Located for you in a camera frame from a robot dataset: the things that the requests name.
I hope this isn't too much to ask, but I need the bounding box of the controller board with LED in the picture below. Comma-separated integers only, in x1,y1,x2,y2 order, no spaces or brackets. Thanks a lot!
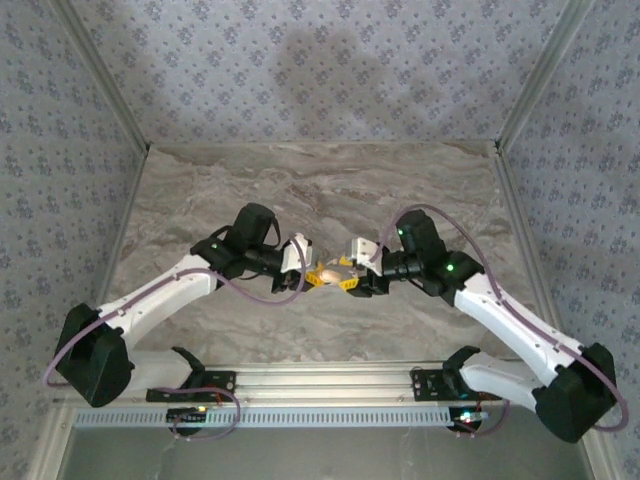
452,408,494,426
167,407,209,424

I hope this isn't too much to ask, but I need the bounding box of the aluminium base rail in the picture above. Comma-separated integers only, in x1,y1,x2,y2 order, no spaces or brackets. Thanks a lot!
52,363,599,407

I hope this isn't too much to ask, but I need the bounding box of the aluminium table side rail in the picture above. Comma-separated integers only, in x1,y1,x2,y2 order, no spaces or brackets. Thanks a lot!
491,142,571,362
92,143,151,321

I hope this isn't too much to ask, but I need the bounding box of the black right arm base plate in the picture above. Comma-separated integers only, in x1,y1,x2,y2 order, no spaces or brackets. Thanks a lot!
410,368,504,402

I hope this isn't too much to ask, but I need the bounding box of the slotted grey cable duct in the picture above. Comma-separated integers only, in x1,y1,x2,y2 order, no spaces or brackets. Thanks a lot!
72,407,484,430

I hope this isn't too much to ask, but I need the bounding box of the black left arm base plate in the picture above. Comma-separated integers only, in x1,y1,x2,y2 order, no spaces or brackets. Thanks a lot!
145,368,237,404

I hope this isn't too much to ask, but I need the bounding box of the aluminium frame post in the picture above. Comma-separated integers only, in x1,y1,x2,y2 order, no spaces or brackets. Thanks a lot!
49,0,151,151
497,0,599,149

